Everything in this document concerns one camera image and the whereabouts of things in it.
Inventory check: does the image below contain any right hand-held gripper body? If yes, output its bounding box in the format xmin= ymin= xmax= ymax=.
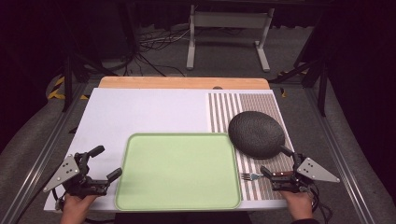
xmin=271 ymin=152 xmax=341 ymax=193

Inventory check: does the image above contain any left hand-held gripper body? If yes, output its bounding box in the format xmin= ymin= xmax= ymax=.
xmin=42 ymin=152 xmax=110 ymax=199

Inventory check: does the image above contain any fork with wooden handle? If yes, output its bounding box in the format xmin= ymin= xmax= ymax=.
xmin=239 ymin=170 xmax=294 ymax=182

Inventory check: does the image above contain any dark textured oval plate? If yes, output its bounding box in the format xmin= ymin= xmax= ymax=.
xmin=227 ymin=110 xmax=286 ymax=161

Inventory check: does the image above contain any person's left hand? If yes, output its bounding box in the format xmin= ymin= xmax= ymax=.
xmin=60 ymin=194 xmax=98 ymax=224

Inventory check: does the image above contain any person's right hand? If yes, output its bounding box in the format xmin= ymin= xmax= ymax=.
xmin=279 ymin=189 xmax=314 ymax=222

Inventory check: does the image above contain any white table mat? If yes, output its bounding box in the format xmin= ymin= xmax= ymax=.
xmin=43 ymin=87 xmax=289 ymax=213

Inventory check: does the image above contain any light green tray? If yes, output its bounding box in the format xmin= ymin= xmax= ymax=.
xmin=114 ymin=133 xmax=243 ymax=212

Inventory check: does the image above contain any black tripod stand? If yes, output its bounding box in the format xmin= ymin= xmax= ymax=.
xmin=60 ymin=46 xmax=120 ymax=114
xmin=269 ymin=57 xmax=330 ymax=118

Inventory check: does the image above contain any yellow and black floor tape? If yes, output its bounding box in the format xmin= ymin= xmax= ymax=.
xmin=47 ymin=76 xmax=91 ymax=101

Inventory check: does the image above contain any striped placemat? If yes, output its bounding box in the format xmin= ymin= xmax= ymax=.
xmin=207 ymin=91 xmax=296 ymax=202

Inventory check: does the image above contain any person's dark clothing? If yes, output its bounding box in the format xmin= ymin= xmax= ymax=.
xmin=114 ymin=210 xmax=254 ymax=224

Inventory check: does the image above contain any white metal stand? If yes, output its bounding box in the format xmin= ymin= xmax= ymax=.
xmin=186 ymin=4 xmax=276 ymax=73

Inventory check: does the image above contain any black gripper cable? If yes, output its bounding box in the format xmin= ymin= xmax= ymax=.
xmin=50 ymin=187 xmax=64 ymax=211
xmin=309 ymin=182 xmax=333 ymax=224

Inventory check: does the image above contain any aluminium rail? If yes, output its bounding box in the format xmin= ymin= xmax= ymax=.
xmin=303 ymin=87 xmax=385 ymax=224
xmin=0 ymin=81 xmax=92 ymax=224

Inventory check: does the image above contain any bundle of floor cables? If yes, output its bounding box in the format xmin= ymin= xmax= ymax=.
xmin=122 ymin=26 xmax=191 ymax=78

